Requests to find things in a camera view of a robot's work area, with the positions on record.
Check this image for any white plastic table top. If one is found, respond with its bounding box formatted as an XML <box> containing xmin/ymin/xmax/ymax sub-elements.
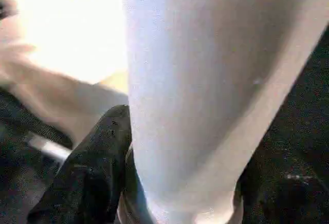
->
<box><xmin>0</xmin><ymin>0</ymin><xmax>131</xmax><ymax>148</ymax></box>

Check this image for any black plastic table mat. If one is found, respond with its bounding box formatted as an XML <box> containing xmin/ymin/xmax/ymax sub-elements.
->
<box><xmin>0</xmin><ymin>26</ymin><xmax>329</xmax><ymax>224</ymax></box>

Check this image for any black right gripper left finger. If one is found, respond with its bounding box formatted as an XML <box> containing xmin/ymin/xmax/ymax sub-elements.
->
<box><xmin>27</xmin><ymin>104</ymin><xmax>133</xmax><ymax>224</ymax></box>

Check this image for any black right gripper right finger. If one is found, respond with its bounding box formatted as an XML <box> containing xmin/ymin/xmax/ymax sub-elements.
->
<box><xmin>237</xmin><ymin>142</ymin><xmax>329</xmax><ymax>224</ymax></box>

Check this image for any white plastic table leg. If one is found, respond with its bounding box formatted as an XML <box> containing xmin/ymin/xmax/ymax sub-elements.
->
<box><xmin>117</xmin><ymin>0</ymin><xmax>329</xmax><ymax>224</ymax></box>

